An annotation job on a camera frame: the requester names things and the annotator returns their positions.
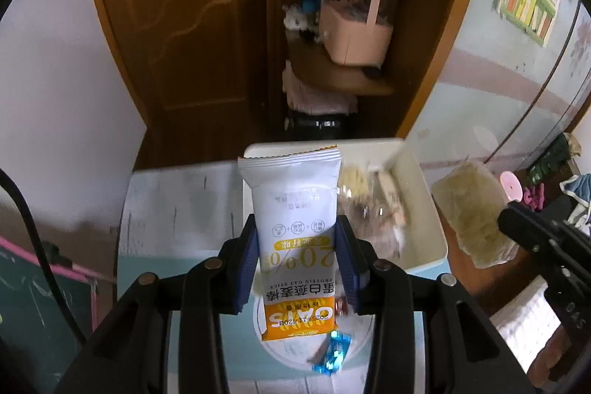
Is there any white orange oat bar packet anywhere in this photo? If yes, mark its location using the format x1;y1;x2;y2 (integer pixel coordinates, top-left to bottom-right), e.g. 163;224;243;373
238;145;343;342

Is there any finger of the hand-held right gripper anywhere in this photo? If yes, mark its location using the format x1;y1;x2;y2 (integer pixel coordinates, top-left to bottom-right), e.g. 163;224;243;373
498;202;591;271

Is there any blue candy wrapper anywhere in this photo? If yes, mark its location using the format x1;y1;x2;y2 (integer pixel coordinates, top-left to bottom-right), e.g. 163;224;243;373
313;329;354;375

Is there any pink-framed chalkboard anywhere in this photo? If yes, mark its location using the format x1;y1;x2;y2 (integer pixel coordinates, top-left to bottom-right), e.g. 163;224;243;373
0;234;100;376

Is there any white crumpled paper clutter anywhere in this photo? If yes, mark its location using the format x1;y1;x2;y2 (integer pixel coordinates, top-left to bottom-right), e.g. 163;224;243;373
283;4;320;33

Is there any blue grey cloth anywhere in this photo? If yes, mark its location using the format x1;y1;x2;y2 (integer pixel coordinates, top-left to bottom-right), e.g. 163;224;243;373
560;175;591;234

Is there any black object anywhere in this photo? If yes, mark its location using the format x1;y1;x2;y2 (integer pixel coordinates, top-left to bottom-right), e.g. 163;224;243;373
285;110;348;141

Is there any floral wall decal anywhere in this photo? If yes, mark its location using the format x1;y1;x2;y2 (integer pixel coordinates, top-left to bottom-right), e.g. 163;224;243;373
568;36;591;74

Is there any dark green object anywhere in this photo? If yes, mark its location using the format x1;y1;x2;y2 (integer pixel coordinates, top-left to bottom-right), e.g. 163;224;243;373
529;136;571;187

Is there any clear yellowish snack packet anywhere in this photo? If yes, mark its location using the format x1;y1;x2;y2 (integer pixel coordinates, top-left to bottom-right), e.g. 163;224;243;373
431;161;520;269

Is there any brown wooden door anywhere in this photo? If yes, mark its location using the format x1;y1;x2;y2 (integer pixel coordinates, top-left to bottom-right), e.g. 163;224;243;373
83;0;278;171

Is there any white round plate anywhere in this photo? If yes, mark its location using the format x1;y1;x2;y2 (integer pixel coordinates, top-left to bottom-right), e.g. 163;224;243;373
253;283;378;373

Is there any pink toy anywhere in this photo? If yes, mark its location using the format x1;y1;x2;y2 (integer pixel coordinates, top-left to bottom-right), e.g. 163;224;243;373
523;184;546;210

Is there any pink round object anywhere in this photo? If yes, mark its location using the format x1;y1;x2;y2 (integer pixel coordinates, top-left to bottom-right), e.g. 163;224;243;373
501;171;525;203

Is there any white plastic storage bin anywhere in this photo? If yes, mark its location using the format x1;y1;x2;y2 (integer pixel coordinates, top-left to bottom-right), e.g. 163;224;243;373
242;138;450;280

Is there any wooden shelf unit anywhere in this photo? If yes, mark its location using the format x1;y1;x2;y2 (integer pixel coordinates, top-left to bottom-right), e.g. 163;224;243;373
265;0;489;142

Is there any white patterned cloth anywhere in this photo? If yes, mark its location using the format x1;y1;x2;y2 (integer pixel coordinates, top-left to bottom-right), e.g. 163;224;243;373
489;278;570;359

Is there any thick black cable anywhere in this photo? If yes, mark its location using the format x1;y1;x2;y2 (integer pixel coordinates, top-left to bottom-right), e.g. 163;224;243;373
0;169;88;345

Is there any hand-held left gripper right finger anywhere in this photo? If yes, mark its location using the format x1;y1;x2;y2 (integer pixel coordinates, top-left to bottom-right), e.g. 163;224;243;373
334;214;533;394

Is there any pink handled basket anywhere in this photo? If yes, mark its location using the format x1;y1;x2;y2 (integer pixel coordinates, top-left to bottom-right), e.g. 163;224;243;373
318;0;399;70

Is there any pale pink bag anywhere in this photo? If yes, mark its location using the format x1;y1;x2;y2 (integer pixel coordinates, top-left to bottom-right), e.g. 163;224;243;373
281;61;359;117

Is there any thin black wall cable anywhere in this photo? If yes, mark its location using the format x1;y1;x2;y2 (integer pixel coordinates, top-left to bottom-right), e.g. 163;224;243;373
488;1;581;160

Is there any pile of snack packets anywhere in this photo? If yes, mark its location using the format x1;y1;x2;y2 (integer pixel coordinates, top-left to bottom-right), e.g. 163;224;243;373
336;162;413;258

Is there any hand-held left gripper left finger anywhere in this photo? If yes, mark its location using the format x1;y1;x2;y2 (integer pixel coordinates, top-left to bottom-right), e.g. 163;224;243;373
54;213;260;394

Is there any black clip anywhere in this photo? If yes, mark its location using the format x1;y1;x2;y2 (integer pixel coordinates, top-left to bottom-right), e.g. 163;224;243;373
44;241;71;271

